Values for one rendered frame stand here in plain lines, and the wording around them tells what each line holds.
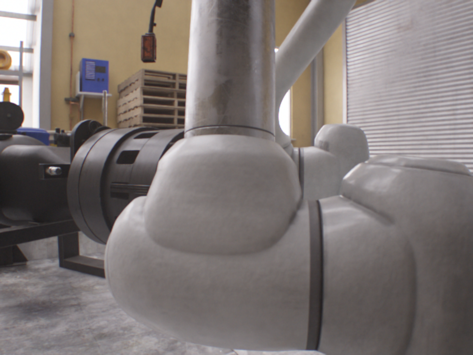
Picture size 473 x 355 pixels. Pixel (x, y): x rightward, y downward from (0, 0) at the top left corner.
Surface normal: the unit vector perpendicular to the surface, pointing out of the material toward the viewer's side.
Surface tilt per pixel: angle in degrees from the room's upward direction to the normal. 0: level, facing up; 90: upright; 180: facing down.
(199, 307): 98
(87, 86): 90
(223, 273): 77
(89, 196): 92
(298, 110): 90
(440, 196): 61
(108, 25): 90
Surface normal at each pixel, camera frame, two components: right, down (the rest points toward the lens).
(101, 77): 0.54, 0.04
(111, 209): -0.51, 0.26
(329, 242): -0.37, -0.54
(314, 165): -0.23, -0.18
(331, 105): -0.84, 0.03
